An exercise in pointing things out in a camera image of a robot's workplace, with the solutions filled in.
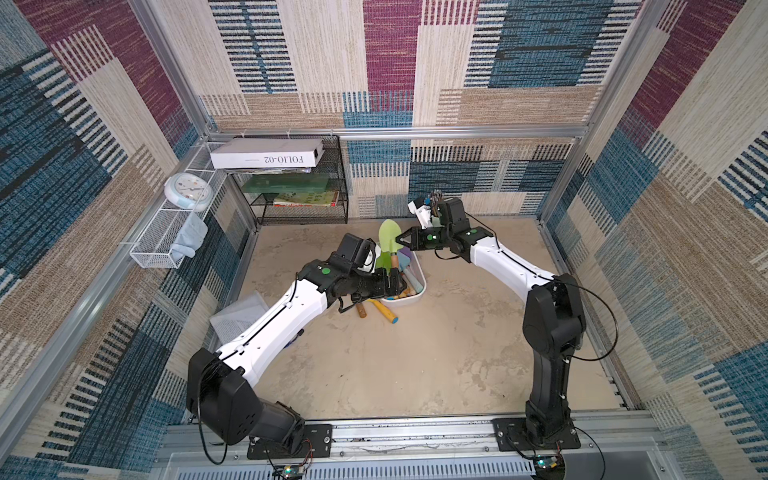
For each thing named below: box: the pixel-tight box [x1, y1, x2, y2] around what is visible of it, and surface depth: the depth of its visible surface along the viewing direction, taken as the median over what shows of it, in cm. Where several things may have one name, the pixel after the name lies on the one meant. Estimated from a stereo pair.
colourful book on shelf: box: [273, 191, 340, 207], surface depth 101 cm
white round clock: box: [164, 172, 214, 212], surface depth 76 cm
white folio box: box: [211, 138, 325, 169], surface depth 81 cm
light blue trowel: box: [397, 251, 423, 293], surface depth 101 cm
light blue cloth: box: [170, 211, 209, 261], surface depth 69 cm
